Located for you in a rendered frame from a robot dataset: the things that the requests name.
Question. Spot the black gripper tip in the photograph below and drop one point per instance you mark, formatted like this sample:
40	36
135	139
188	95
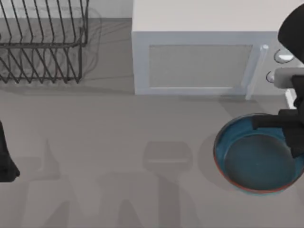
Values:
6	156

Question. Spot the pale grey rounded box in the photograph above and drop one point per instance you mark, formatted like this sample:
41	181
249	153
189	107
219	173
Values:
282	78

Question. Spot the blue bowl with red rim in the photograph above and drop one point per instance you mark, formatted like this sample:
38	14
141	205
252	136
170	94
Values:
256	164

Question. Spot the microwave door with window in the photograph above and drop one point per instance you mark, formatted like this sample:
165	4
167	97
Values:
142	61

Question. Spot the small grey microwave knob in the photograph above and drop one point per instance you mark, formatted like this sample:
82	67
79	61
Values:
269	76

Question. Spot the large grey microwave knob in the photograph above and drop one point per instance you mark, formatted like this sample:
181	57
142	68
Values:
281	56

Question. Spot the pale microwave oven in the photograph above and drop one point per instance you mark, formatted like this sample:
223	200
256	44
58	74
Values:
190	19

